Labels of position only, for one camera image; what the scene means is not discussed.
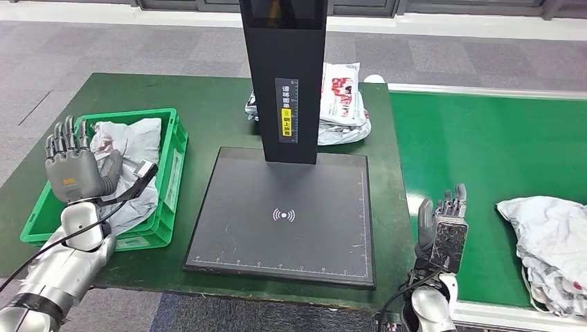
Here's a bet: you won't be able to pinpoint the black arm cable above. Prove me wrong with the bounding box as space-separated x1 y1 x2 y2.
0 201 128 294
379 269 442 322

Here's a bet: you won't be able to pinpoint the black inbound scanner machine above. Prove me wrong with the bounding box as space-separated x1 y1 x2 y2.
182 0 377 291

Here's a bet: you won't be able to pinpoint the grey window frame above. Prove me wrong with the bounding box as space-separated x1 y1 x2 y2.
9 0 587 21

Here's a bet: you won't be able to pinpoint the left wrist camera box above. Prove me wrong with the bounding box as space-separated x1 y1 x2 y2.
97 158 160 207

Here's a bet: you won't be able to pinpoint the small white parcel black marks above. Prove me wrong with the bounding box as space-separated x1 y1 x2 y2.
244 90 260 122

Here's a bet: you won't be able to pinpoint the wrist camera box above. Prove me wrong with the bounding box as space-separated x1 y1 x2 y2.
97 158 160 207
430 217 469 276

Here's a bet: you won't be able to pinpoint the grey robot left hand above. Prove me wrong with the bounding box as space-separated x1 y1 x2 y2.
44 115 124 204

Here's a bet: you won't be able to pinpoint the white parcel with red print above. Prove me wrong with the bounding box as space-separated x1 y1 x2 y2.
319 62 370 128

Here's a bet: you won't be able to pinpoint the green conveyor belt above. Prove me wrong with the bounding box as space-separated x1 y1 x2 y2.
388 91 587 308

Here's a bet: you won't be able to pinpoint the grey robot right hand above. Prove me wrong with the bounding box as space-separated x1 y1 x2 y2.
415 184 469 272

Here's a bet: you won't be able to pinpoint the metal conveyor bracket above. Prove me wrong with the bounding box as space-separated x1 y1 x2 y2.
373 311 406 332

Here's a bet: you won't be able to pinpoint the large grey parcel red logo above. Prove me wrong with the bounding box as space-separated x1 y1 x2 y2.
496 196 587 318

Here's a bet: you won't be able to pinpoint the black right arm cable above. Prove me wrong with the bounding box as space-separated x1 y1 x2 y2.
379 269 442 322

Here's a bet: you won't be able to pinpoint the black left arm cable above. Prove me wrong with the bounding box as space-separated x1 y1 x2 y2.
0 201 128 294

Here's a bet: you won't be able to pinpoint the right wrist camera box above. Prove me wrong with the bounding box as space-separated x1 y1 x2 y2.
430 217 469 276

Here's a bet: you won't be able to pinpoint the plain grey parcel bag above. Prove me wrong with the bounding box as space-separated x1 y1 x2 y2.
89 118 162 237

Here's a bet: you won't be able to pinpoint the green plastic crate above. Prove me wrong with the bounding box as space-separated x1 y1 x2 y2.
20 108 189 252

